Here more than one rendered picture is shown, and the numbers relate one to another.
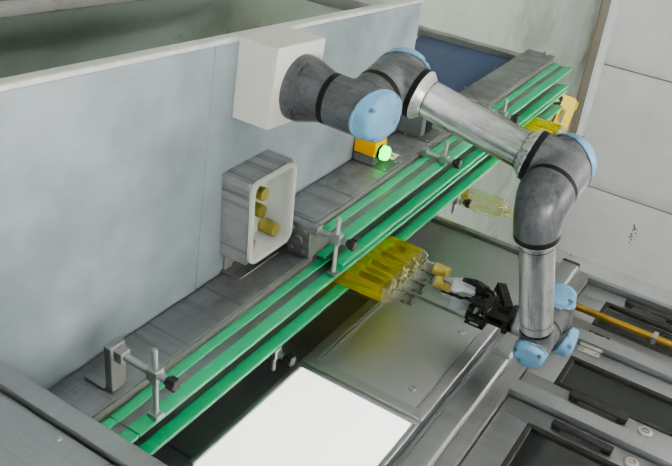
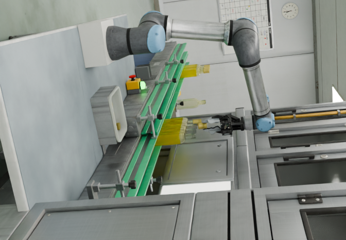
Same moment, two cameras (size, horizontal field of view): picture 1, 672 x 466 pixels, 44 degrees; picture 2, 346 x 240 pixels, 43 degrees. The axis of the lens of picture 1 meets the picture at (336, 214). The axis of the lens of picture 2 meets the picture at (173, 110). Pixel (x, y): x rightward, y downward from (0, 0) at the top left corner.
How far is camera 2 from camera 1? 0.68 m
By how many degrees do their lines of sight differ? 21
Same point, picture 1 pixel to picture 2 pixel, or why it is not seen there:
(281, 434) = not seen: hidden behind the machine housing
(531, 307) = (259, 98)
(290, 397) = not seen: hidden behind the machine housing
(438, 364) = (221, 159)
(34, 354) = not seen: hidden behind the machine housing
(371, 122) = (158, 39)
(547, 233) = (256, 55)
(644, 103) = (198, 79)
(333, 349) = (170, 174)
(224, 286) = (110, 159)
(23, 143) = (20, 75)
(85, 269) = (57, 152)
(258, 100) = (98, 52)
